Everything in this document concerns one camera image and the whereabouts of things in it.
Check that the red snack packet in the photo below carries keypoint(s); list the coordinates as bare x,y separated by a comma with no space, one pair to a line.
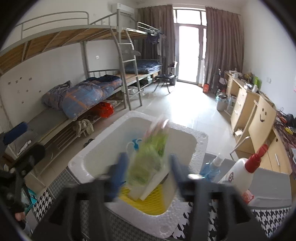
247,196

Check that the wooden smiley face chair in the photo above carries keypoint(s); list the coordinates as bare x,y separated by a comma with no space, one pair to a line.
257,129

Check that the houndstooth tablecloth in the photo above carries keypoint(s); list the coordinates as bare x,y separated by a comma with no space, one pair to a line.
127,220

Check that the white air conditioner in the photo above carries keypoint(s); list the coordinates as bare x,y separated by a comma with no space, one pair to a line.
123,8

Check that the white styrofoam box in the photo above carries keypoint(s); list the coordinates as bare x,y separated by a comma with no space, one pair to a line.
103,151

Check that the left brown curtain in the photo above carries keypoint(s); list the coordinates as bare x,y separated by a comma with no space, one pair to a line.
160,41

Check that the blue plaid quilt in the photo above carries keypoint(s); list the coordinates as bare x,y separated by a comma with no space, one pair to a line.
75,100

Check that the person's left hand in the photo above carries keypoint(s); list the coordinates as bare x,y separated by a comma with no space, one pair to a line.
20,216

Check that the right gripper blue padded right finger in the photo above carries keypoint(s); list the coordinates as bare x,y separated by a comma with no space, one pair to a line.
186,185

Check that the red plastic bag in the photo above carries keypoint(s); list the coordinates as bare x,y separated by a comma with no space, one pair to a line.
103,109

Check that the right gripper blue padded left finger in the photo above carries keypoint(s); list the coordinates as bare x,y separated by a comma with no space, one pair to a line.
116,177

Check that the wooden desk with drawers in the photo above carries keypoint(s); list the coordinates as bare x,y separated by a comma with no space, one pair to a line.
280,156

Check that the brown curtain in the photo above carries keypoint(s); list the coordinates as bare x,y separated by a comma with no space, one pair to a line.
160,41
225,43

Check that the metal bunk bed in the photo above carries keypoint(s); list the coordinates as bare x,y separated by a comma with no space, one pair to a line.
48,50

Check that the green tissue pack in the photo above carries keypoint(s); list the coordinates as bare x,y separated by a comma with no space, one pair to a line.
148,166

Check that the black folding chair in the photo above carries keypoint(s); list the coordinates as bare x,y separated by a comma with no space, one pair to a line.
169,78

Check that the blue spray bottle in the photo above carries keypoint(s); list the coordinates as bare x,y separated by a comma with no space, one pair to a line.
211,169

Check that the right brown curtain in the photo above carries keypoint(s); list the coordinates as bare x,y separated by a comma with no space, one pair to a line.
225,43

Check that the white red pump lotion bottle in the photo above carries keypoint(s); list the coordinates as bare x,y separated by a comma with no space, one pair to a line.
241,173

